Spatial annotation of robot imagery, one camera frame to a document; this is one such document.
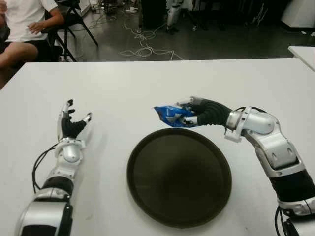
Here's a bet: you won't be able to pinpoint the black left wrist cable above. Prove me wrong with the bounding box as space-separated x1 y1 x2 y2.
32 144 60 194

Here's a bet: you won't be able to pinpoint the white rounded cabinet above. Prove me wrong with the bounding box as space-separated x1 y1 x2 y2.
280 0 315 32

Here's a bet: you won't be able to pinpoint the silver humanoid robot legs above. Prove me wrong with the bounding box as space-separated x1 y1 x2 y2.
165 0 183 35

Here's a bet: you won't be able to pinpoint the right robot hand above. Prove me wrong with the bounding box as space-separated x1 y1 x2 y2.
176 96 233 127

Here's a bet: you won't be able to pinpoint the blue Oreo packet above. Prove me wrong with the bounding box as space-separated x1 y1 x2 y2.
154 104 199 128

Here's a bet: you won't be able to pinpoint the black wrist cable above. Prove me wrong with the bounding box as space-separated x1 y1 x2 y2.
32 144 60 194
232 106 269 114

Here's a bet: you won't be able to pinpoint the black cabinet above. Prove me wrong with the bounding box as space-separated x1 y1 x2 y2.
140 0 170 30

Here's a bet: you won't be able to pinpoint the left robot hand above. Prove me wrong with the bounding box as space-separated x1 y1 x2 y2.
57 99 93 141

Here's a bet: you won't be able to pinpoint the round dark brown tray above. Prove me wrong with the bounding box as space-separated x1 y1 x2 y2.
126 127 232 229

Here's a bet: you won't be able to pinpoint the white tangled floor cable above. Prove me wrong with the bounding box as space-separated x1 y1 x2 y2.
119 14 185 61

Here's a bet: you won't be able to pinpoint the black folding chair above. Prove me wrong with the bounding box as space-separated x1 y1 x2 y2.
45 4 99 62

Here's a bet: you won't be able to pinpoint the seated person white shirt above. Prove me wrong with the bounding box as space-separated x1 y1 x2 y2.
0 0 66 72

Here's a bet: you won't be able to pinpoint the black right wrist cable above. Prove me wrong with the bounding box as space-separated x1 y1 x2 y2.
232 106 269 114

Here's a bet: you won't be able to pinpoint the white side table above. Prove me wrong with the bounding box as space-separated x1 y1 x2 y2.
287 45 315 72

